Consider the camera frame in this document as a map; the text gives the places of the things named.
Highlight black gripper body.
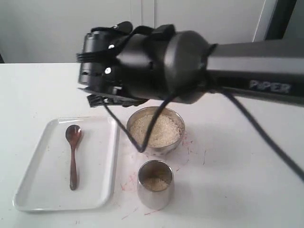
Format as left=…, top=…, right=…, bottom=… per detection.
left=76, top=21, right=133, bottom=100

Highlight brown wooden spoon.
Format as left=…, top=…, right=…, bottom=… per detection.
left=65, top=124, right=82, bottom=190

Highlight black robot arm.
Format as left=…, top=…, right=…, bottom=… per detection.
left=76, top=21, right=304, bottom=107

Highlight steel bowl of rice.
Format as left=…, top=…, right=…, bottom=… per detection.
left=126, top=106, right=185, bottom=157

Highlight steel cup with rice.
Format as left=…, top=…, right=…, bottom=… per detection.
left=137, top=160, right=174, bottom=210

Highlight white cabinet doors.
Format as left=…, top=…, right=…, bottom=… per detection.
left=0, top=0, right=276, bottom=63

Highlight white rectangular plastic tray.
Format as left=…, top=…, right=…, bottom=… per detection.
left=13, top=117, right=119, bottom=212

